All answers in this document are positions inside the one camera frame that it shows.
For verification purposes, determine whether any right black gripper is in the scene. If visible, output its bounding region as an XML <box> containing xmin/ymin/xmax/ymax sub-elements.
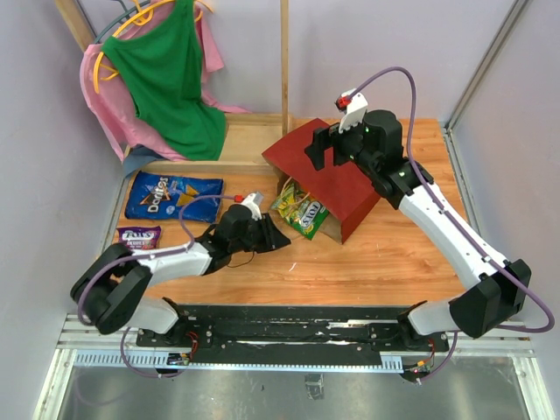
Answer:
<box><xmin>304</xmin><ymin>113</ymin><xmax>378</xmax><ymax>174</ymax></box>

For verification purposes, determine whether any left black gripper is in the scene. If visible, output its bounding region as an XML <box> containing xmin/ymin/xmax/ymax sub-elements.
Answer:
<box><xmin>230</xmin><ymin>213</ymin><xmax>291</xmax><ymax>254</ymax></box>

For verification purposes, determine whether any yellow green candy bag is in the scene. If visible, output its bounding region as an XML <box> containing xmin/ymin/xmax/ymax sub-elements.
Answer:
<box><xmin>271</xmin><ymin>178</ymin><xmax>330</xmax><ymax>240</ymax></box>

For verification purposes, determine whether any red brown paper bag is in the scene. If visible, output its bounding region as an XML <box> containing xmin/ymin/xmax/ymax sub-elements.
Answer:
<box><xmin>262</xmin><ymin>118</ymin><xmax>381</xmax><ymax>244</ymax></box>

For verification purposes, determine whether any blue Doritos chip bag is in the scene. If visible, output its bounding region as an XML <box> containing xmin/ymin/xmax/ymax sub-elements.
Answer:
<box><xmin>124</xmin><ymin>171</ymin><xmax>225</xmax><ymax>223</ymax></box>

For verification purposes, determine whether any purple Tops candy bag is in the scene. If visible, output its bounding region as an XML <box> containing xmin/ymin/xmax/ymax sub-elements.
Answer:
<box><xmin>117</xmin><ymin>226</ymin><xmax>162</xmax><ymax>250</ymax></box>

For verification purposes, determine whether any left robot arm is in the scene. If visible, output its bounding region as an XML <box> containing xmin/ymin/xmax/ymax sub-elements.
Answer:
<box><xmin>70</xmin><ymin>204</ymin><xmax>291</xmax><ymax>347</ymax></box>

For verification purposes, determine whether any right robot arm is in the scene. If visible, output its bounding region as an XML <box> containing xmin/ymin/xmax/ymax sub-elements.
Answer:
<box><xmin>304</xmin><ymin>110</ymin><xmax>531</xmax><ymax>350</ymax></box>

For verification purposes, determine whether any wooden clothes rack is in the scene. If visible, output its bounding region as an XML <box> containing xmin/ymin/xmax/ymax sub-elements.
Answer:
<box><xmin>54</xmin><ymin>0</ymin><xmax>294</xmax><ymax>177</ymax></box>

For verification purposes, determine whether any blue grey cloth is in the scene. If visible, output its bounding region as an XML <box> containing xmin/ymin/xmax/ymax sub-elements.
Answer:
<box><xmin>122</xmin><ymin>145</ymin><xmax>165</xmax><ymax>178</ymax></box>

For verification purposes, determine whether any green shirt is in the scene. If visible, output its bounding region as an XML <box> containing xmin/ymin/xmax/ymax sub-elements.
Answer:
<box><xmin>101</xmin><ymin>1</ymin><xmax>227</xmax><ymax>161</ymax></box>

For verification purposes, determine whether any pink shirt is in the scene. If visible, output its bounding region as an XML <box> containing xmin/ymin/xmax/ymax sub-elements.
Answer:
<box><xmin>80</xmin><ymin>3</ymin><xmax>245</xmax><ymax>161</ymax></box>

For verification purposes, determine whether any yellow clothes hanger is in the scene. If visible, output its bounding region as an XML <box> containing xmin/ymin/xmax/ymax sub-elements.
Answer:
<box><xmin>93</xmin><ymin>0</ymin><xmax>214</xmax><ymax>94</ymax></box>

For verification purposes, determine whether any dark green clothes hanger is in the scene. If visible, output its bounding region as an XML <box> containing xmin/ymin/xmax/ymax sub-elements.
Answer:
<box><xmin>93</xmin><ymin>1</ymin><xmax>137</xmax><ymax>44</ymax></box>

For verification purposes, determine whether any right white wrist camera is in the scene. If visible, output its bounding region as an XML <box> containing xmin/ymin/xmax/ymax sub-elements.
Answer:
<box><xmin>335</xmin><ymin>89</ymin><xmax>368</xmax><ymax>134</ymax></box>

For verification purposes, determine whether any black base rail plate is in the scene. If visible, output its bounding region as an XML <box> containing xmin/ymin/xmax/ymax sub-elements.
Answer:
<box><xmin>136</xmin><ymin>304</ymin><xmax>449</xmax><ymax>370</ymax></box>

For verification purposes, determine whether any aluminium frame post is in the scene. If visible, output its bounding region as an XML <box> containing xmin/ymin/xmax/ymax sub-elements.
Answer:
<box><xmin>445</xmin><ymin>0</ymin><xmax>533</xmax><ymax>130</ymax></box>

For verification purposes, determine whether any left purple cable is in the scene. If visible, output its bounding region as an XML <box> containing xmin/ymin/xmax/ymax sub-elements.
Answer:
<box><xmin>77</xmin><ymin>194</ymin><xmax>240</xmax><ymax>380</ymax></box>

